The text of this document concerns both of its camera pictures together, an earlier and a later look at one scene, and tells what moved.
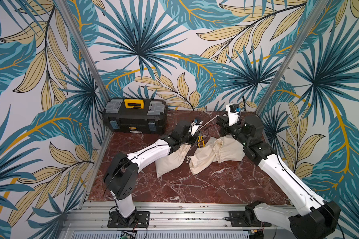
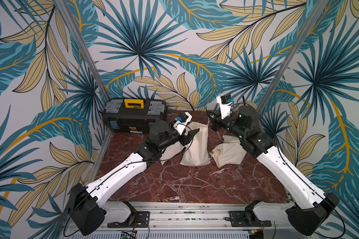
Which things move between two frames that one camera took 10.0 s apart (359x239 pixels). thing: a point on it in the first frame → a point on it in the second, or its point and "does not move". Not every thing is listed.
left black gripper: (194, 138) does not move
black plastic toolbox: (132, 115) does not move
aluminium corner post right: (307, 29) does not move
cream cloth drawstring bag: (171, 162) → (197, 153)
